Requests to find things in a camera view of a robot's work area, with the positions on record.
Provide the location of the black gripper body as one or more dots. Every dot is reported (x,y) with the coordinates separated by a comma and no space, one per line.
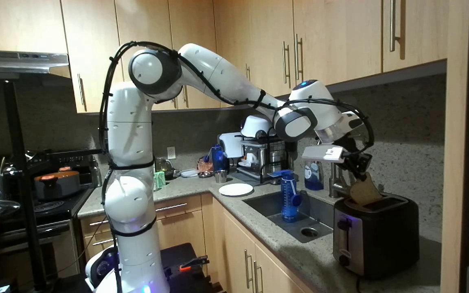
(357,157)

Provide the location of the brown slice of bread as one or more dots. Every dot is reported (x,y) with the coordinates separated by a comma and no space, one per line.
(365,194)

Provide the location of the black silver toaster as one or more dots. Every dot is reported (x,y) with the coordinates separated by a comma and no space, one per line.
(378,238)

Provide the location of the clear blue dish soap bottle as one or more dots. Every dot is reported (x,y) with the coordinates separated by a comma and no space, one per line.
(313,176)

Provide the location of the blue plastic water bottle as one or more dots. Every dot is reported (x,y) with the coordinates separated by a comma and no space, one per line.
(289,196)

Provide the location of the stainless steel sink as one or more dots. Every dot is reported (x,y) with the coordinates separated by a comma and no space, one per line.
(289,228)

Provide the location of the silver coffee machine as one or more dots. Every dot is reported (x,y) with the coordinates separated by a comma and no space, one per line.
(256,160)

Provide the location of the white round plate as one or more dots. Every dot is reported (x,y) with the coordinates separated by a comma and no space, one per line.
(235,189)

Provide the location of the white kettle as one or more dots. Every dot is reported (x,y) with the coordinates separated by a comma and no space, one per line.
(230,145)

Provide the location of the dark blue countertop container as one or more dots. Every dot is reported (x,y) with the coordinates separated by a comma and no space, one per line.
(219,157)

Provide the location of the light wood base cabinets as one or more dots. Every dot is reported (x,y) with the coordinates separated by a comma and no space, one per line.
(235,254)

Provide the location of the orange countertop item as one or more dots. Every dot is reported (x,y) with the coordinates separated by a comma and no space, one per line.
(204,167)

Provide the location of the grey pot with lid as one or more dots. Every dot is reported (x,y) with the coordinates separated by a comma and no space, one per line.
(56,184)

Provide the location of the black stand pole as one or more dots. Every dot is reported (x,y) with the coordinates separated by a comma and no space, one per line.
(23,180)

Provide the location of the black kitchen stove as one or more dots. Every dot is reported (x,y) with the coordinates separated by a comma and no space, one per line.
(28,228)

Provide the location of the silver range hood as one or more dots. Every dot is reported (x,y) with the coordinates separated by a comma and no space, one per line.
(17,62)

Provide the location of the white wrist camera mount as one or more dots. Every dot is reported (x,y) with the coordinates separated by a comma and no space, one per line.
(324,154)

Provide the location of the light wood wall cabinets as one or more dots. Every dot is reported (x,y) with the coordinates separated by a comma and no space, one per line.
(326,38)

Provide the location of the white wall outlet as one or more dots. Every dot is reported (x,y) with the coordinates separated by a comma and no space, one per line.
(171,154)

